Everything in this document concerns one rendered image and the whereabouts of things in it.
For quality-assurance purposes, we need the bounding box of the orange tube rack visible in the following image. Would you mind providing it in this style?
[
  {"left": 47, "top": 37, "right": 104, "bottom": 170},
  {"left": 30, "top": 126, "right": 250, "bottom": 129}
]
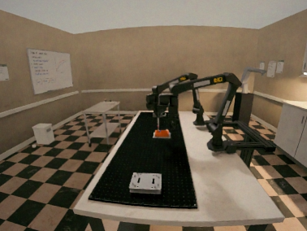
[{"left": 155, "top": 130, "right": 169, "bottom": 137}]

